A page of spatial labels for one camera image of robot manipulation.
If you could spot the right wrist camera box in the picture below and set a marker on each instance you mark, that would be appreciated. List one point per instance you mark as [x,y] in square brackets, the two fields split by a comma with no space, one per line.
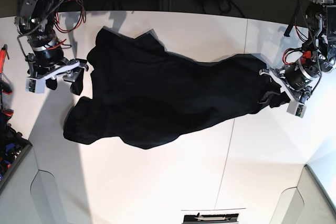
[36,86]

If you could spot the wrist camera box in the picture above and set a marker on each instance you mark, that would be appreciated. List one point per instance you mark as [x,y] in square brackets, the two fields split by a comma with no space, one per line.
[296,108]
[36,86]

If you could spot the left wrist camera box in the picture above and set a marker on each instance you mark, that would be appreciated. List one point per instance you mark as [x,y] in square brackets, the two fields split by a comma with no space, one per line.
[296,108]

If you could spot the printed label card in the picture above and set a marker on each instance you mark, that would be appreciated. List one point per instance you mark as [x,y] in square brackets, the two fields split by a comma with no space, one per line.
[213,216]

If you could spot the grey bin with clutter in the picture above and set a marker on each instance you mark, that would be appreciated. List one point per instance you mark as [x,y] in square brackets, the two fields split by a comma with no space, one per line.
[13,147]

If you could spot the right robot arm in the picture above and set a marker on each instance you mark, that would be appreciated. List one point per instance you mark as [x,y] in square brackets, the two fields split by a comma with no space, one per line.
[38,21]

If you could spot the grey partition panel right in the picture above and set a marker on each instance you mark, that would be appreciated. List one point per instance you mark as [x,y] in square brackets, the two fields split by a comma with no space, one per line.
[308,202]

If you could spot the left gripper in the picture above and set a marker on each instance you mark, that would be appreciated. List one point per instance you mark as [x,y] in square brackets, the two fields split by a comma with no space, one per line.
[295,79]

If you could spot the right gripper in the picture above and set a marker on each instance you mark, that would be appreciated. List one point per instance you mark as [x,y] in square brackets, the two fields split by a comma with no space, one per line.
[47,63]

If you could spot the black t-shirt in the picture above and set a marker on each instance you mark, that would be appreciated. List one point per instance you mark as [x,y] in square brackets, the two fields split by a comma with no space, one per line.
[149,97]

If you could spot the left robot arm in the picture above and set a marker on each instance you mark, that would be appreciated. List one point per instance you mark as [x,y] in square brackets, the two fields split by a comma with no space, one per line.
[314,23]

